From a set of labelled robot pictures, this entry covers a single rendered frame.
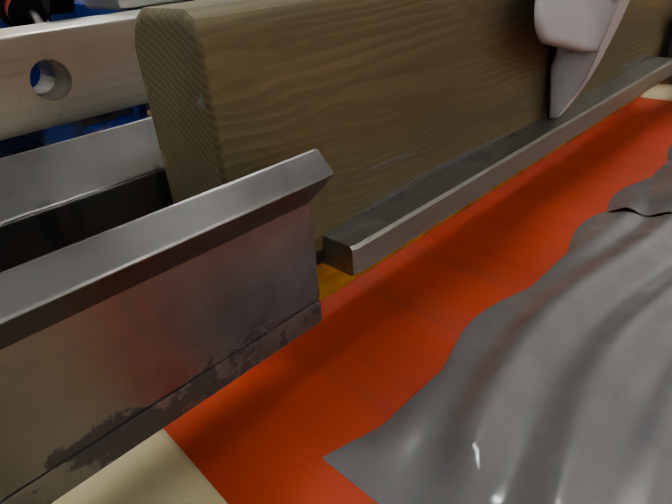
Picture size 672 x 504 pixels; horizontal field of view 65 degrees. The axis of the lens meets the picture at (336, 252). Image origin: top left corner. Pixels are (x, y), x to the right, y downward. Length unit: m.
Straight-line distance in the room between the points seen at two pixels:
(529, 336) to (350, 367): 0.06
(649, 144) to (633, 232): 0.13
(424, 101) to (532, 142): 0.07
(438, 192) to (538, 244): 0.07
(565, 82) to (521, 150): 0.04
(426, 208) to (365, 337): 0.05
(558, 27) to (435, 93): 0.06
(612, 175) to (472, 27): 0.14
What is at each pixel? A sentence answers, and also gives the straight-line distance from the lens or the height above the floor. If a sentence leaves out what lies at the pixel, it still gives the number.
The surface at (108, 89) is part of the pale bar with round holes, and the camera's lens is 0.36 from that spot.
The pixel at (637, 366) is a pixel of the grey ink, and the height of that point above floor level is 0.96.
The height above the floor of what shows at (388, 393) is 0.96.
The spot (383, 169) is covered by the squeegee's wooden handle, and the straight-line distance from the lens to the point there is 0.17.
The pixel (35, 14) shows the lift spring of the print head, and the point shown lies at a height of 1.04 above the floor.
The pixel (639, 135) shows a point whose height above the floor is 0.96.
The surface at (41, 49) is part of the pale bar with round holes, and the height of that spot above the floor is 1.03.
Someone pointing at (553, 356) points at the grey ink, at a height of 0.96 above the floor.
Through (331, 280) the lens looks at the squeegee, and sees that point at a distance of 0.18.
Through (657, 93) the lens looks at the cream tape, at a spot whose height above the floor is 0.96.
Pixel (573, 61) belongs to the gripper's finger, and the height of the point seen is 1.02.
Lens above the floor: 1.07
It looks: 30 degrees down
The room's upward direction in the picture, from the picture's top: 5 degrees counter-clockwise
